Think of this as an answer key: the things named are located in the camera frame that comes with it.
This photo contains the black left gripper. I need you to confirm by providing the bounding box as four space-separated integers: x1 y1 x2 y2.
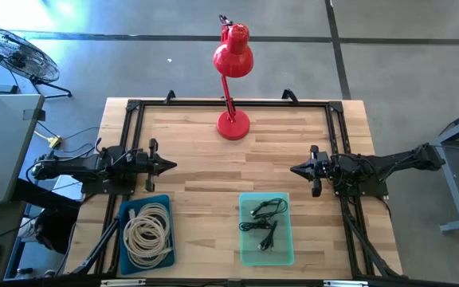
133 138 178 192

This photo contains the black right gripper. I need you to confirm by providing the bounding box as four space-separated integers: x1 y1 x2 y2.
290 145 333 198

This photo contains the black USB cable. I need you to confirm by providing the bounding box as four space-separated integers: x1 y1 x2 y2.
257 220 279 252
238 220 273 233
250 198 289 221

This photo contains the dark teal plastic bin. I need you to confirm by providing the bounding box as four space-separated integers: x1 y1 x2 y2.
118 194 177 276

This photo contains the translucent green plastic bin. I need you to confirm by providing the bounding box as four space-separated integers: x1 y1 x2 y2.
238 191 296 267

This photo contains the white paper sheet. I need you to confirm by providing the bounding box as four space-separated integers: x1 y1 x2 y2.
52 174 84 202

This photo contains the red desk lamp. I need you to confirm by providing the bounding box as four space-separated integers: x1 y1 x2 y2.
212 14 254 141

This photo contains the black bag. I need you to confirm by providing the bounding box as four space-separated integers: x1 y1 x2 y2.
33 206 80 255

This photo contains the grey metal table stand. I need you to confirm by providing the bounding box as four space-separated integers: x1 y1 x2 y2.
432 101 459 235

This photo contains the grey desk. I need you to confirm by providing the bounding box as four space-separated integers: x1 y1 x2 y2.
0 92 45 205

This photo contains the black floor fan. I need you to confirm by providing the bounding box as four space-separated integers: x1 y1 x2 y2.
0 26 73 100

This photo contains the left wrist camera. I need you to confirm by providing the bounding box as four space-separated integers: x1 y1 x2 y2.
135 153 151 172

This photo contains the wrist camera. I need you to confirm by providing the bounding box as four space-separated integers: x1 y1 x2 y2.
135 153 151 172
319 159 333 180

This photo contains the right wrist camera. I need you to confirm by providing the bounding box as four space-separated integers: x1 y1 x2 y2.
319 159 333 180

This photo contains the black aluminium table frame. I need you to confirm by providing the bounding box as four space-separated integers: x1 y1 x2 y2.
69 89 405 280

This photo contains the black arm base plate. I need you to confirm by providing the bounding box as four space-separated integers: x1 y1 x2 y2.
331 165 397 197
80 171 139 196

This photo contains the silver metal bracket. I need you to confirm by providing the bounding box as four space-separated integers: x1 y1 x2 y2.
323 280 369 287
100 277 147 287

